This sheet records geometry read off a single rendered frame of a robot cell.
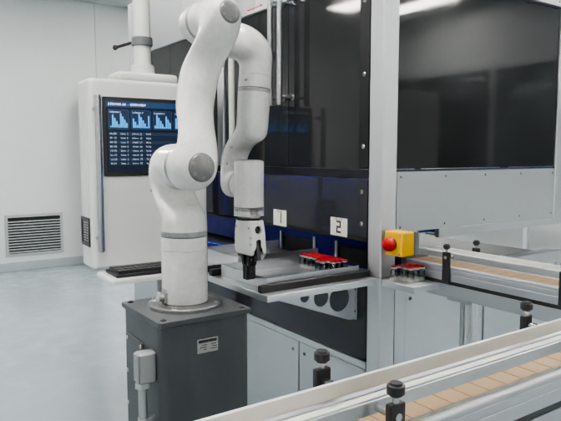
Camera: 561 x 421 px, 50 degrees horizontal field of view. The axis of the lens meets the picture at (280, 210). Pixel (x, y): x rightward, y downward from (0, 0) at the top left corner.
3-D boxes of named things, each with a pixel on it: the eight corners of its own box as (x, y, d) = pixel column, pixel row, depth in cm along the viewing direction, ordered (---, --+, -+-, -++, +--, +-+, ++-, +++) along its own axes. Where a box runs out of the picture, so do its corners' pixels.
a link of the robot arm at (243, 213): (270, 207, 165) (270, 218, 165) (253, 205, 172) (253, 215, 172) (245, 209, 160) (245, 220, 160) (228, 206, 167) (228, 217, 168)
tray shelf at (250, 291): (270, 251, 243) (270, 246, 243) (395, 281, 186) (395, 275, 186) (161, 263, 216) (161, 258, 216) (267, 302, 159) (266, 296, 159)
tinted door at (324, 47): (290, 166, 218) (290, 2, 213) (371, 169, 183) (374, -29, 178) (288, 166, 218) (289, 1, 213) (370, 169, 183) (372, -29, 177)
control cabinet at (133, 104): (190, 253, 276) (189, 81, 269) (209, 259, 260) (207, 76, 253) (79, 263, 249) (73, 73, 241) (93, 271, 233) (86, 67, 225)
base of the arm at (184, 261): (166, 318, 144) (164, 242, 142) (137, 302, 160) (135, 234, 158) (234, 306, 155) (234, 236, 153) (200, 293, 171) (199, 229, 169)
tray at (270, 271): (307, 264, 205) (307, 253, 205) (358, 276, 184) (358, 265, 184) (220, 275, 186) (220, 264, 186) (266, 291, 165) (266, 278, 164)
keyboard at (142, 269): (200, 261, 250) (200, 256, 250) (215, 267, 239) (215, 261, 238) (105, 272, 229) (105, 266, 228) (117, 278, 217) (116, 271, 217)
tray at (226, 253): (278, 248, 239) (278, 240, 239) (318, 257, 218) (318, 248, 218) (202, 256, 220) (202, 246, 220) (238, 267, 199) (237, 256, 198)
